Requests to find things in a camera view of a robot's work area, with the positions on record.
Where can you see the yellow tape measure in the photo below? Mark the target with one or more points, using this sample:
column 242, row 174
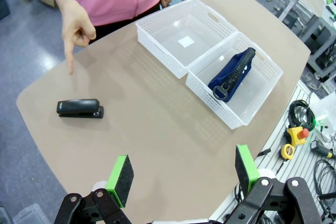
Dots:
column 287, row 151

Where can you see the navy campus pencil case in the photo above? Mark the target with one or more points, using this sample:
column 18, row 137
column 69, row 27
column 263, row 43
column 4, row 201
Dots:
column 225, row 77

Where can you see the person right hand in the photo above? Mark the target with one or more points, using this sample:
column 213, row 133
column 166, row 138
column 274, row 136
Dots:
column 77, row 30

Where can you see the white device box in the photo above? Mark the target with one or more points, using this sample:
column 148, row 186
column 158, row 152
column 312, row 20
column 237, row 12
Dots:
column 328, row 106

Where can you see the black stapler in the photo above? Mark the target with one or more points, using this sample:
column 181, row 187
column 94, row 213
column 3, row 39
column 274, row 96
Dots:
column 78, row 104

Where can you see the black screwdriver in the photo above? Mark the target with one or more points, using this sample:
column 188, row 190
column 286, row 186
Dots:
column 265, row 151

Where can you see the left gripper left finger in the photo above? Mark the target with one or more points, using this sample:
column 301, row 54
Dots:
column 123, row 182

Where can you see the yellow emergency stop button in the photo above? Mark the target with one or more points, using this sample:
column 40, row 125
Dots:
column 295, row 134

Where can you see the clear plastic box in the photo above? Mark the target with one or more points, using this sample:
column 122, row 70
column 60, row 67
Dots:
column 29, row 214

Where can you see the white perforated plastic basket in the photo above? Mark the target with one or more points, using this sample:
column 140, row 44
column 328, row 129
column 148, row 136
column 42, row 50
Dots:
column 160, row 48
column 207, row 95

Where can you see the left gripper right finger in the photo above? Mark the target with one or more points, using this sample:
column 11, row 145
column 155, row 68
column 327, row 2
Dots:
column 244, row 169

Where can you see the white slotted base plate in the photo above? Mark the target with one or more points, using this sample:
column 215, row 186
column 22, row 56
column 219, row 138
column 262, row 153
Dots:
column 302, row 166

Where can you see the black yellow hand tool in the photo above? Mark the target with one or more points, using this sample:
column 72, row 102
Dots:
column 319, row 147

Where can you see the black trousers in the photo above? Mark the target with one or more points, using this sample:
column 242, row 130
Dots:
column 118, row 26

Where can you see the grey storage bin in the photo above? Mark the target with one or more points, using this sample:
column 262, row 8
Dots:
column 4, row 7

